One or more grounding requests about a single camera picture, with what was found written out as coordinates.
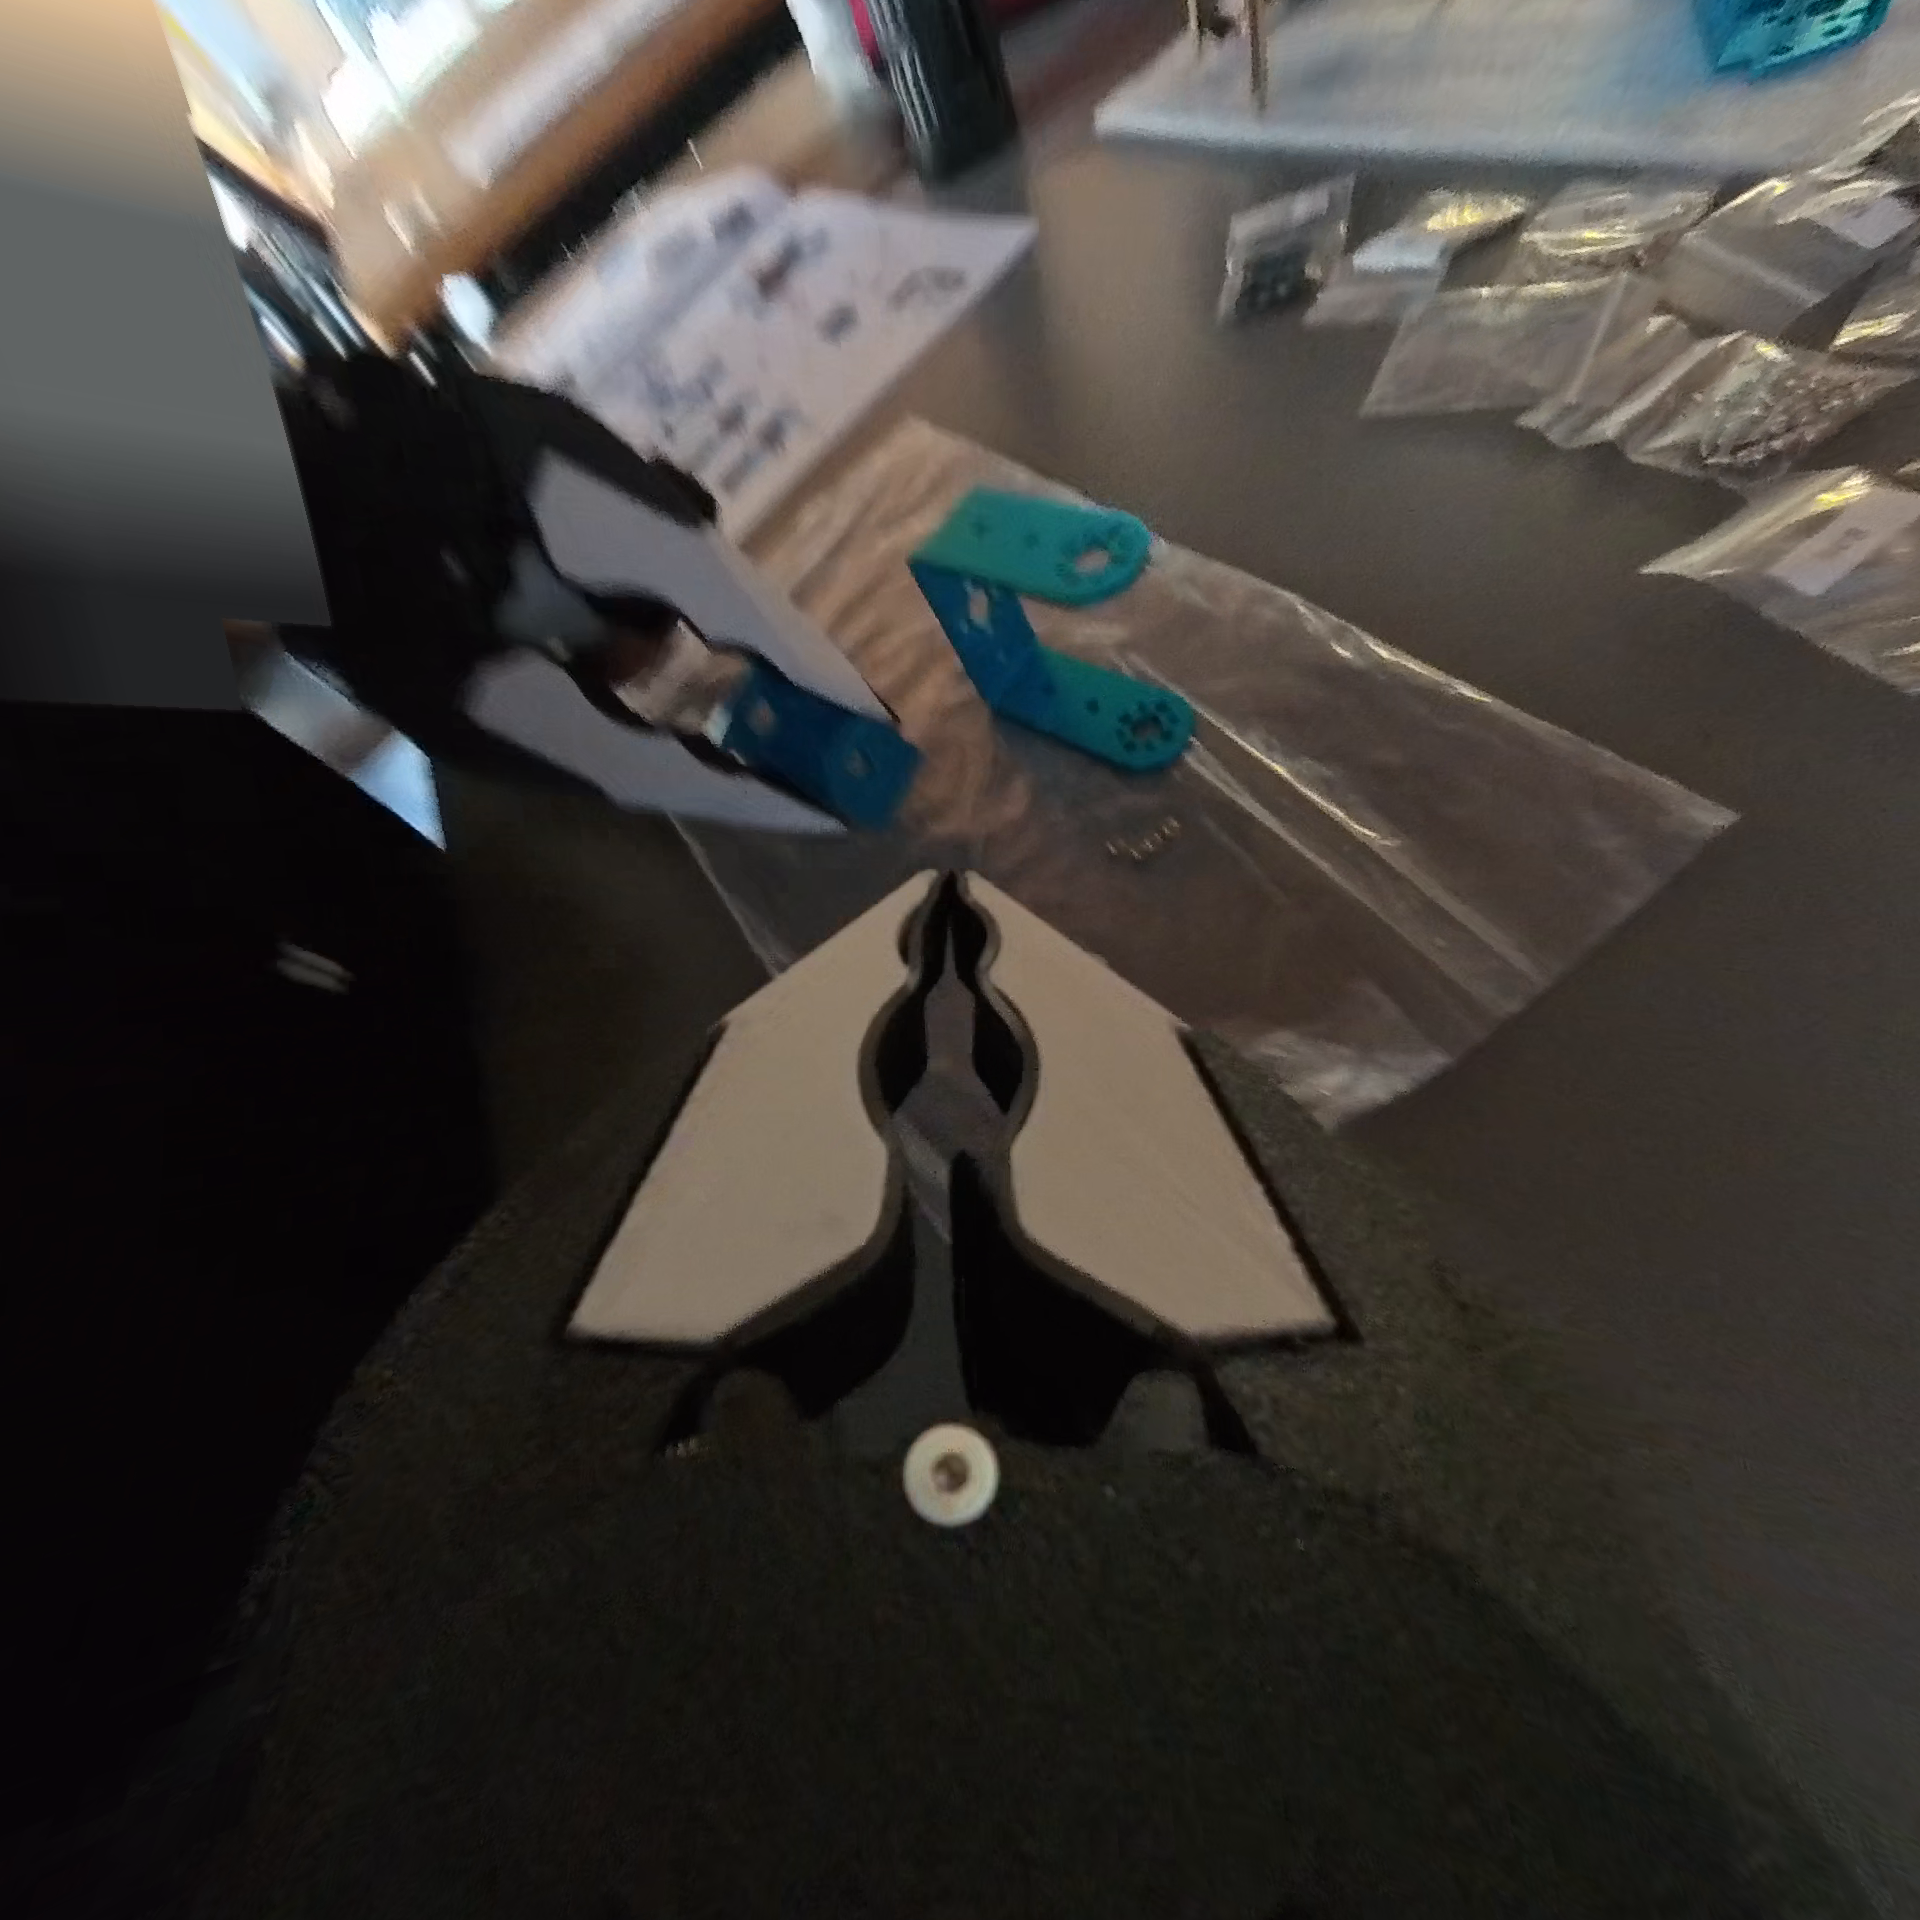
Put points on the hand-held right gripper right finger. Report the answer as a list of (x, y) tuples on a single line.
[(1154, 1185)]

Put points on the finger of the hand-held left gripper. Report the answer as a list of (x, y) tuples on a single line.
[(569, 719), (674, 564)]

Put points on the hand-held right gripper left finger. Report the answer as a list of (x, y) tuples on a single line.
[(749, 1185)]

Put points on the small blue U bracket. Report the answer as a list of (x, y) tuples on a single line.
[(826, 748)]

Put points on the large blue U bracket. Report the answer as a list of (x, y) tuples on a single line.
[(990, 643)]

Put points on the dark grey desk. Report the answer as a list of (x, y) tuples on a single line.
[(1651, 1198)]

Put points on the small silver nuts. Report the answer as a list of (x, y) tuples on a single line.
[(1144, 841)]

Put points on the white instruction manual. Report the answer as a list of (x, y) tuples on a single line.
[(898, 269)]

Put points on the clear plastic bag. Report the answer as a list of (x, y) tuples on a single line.
[(1425, 841)]

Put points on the black perforated cylinder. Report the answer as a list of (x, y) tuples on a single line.
[(953, 90)]

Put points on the person's black clothing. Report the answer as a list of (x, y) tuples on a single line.
[(152, 1198)]

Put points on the brass standoff rod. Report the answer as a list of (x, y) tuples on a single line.
[(1254, 53)]

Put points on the white foam sheet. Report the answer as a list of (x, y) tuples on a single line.
[(1425, 90)]

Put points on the pile of small screw bags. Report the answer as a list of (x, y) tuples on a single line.
[(1574, 344)]

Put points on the blue perforated bracket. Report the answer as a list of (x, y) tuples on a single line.
[(1784, 38)]

